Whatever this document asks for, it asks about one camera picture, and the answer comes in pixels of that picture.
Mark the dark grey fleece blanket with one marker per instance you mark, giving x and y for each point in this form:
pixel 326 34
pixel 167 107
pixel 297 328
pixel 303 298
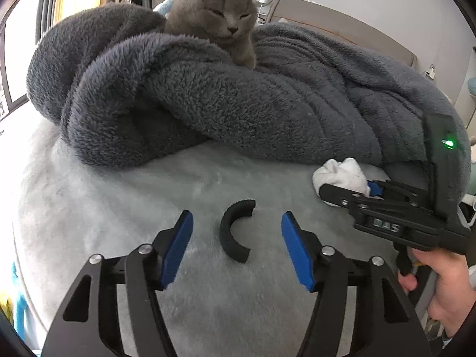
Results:
pixel 123 93

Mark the person's right hand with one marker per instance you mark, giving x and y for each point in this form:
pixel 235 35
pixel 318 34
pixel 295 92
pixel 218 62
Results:
pixel 454 297

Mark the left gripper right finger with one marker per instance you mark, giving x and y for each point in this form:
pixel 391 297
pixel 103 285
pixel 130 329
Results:
pixel 385 321

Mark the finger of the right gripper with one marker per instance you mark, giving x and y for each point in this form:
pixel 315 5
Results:
pixel 342 197
pixel 392 189

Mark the window frame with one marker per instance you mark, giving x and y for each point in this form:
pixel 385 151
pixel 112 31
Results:
pixel 23 27

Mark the grey cat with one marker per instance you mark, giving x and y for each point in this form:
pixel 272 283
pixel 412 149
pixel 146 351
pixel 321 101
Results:
pixel 226 23

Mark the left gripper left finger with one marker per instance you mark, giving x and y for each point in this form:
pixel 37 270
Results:
pixel 87 322

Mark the brown bed headboard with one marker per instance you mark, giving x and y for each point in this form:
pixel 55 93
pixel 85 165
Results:
pixel 338 26

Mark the small white tissue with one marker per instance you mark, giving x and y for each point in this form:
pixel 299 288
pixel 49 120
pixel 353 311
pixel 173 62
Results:
pixel 346 174

